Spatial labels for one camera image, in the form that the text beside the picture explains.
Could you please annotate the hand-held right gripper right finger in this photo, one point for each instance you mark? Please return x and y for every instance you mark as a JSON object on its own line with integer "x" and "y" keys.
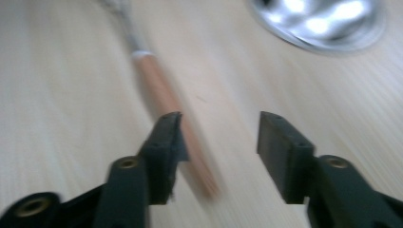
{"x": 285, "y": 158}

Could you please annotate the shiny metal bowl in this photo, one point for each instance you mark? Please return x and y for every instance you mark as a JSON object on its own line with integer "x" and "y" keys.
{"x": 320, "y": 22}

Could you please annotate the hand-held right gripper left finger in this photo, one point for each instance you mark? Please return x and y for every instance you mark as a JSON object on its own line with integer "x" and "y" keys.
{"x": 158, "y": 164}

